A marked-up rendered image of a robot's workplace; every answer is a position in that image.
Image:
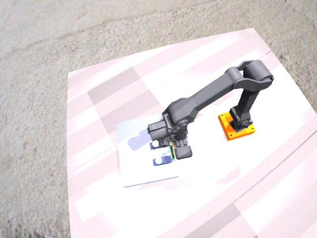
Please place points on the white flat rectangular plate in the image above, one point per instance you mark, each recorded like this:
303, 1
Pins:
139, 164

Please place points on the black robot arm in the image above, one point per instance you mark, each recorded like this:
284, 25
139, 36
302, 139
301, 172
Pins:
176, 117

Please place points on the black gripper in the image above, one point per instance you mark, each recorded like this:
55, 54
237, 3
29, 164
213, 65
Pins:
182, 148

